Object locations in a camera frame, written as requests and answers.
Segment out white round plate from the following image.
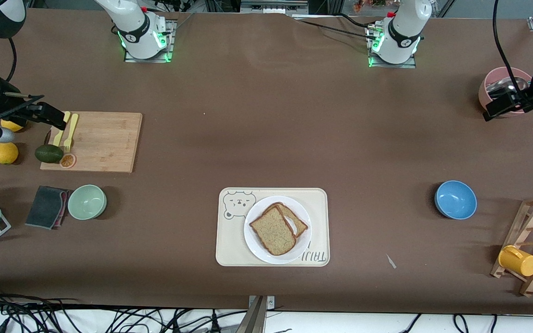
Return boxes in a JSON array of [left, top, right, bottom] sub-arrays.
[[243, 196, 312, 265]]

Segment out sandwich lid bread slice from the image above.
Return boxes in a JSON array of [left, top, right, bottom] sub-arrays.
[[249, 205, 297, 256]]

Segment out yellow lemon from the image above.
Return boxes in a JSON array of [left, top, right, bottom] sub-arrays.
[[0, 142, 19, 165], [0, 118, 27, 132]]

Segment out pink ribbed bowl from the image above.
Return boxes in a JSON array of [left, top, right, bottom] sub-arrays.
[[478, 67, 533, 115]]

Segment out metal ladle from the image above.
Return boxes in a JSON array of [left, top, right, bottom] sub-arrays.
[[486, 77, 531, 100]]

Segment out yellow plastic knife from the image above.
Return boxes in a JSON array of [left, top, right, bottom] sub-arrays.
[[53, 111, 71, 147]]

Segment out yellow plastic fork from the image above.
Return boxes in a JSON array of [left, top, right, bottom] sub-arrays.
[[63, 113, 79, 153]]

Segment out green avocado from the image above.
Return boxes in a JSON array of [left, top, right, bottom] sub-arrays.
[[34, 144, 65, 164]]

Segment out wooden cutting board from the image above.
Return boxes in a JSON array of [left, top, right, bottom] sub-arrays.
[[40, 111, 143, 174]]

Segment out grey folded cloth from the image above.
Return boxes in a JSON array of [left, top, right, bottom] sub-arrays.
[[25, 185, 74, 230]]

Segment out mint green bowl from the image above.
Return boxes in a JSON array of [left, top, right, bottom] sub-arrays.
[[67, 185, 108, 221]]

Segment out blue bowl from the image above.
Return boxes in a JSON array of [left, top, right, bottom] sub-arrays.
[[434, 180, 477, 220]]

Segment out wooden mug rack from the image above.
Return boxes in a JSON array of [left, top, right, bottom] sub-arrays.
[[490, 195, 533, 297]]

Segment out yellow mug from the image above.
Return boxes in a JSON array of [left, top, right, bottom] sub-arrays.
[[498, 245, 533, 277]]

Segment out cream tray with bear print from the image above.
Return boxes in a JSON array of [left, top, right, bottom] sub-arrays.
[[216, 187, 330, 267]]

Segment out grey metal box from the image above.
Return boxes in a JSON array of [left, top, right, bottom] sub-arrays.
[[240, 0, 310, 14]]

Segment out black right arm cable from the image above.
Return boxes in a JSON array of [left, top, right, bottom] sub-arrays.
[[5, 38, 18, 84]]

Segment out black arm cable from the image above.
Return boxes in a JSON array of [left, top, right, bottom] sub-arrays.
[[492, 0, 533, 93], [5, 38, 18, 84]]

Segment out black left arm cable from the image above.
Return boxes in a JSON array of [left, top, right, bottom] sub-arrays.
[[492, 0, 533, 93]]

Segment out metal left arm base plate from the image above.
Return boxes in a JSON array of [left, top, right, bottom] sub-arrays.
[[367, 25, 417, 69]]

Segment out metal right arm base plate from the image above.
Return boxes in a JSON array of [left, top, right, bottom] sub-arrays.
[[124, 18, 174, 63]]

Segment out black base power cable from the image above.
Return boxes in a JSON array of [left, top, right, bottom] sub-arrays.
[[290, 14, 378, 40]]

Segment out tangled black floor cables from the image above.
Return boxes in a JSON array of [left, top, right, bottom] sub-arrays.
[[0, 287, 248, 333]]

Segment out metal table edge bracket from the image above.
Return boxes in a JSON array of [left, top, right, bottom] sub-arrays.
[[234, 295, 276, 333]]

